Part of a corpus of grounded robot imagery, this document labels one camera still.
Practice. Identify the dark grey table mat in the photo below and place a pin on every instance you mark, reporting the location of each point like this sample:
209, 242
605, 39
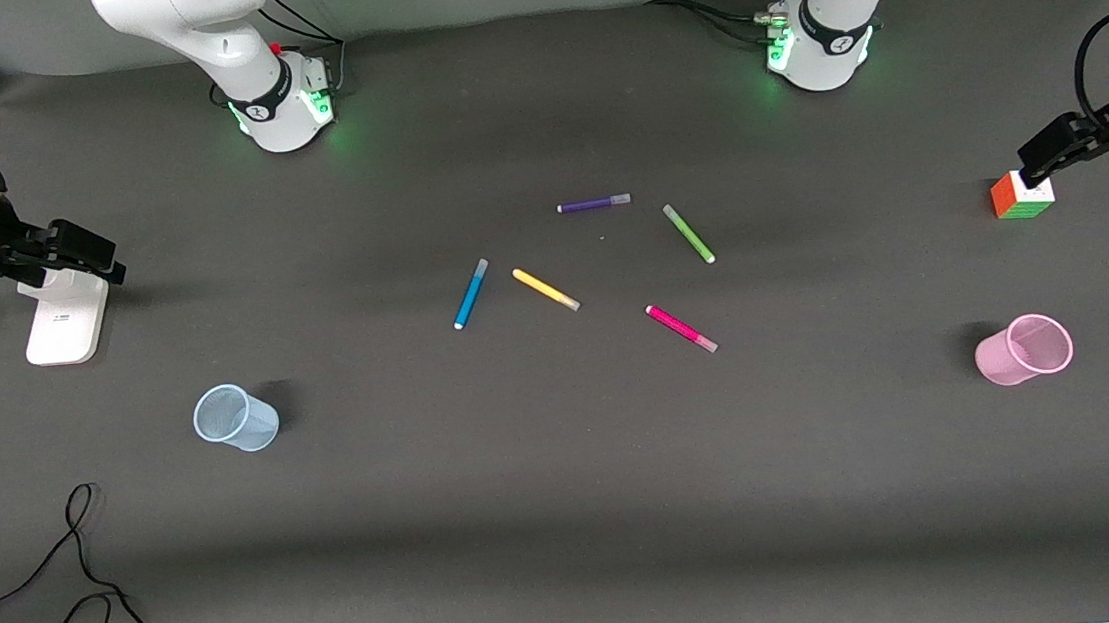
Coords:
572, 511

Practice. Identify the blue marker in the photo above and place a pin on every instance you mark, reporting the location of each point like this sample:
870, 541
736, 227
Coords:
471, 296

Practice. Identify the pink mesh cup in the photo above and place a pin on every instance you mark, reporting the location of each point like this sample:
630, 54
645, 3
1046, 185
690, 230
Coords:
1006, 360

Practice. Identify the light blue mesh cup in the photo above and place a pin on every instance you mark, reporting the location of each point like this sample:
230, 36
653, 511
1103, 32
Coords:
248, 424

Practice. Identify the pink marker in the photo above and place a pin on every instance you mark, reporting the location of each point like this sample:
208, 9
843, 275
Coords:
680, 328

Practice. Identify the white flat stand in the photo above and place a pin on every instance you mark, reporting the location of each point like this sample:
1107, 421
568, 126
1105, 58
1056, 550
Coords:
64, 324

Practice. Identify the green marker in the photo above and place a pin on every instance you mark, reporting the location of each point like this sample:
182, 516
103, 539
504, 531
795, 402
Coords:
688, 234

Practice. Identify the purple marker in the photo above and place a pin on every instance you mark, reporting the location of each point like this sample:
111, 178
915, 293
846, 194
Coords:
593, 204

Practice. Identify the colourful puzzle cube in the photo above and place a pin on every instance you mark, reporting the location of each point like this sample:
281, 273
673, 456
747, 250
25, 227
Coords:
1021, 195

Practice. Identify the yellow marker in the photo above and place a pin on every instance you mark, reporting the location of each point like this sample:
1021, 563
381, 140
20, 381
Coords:
546, 289

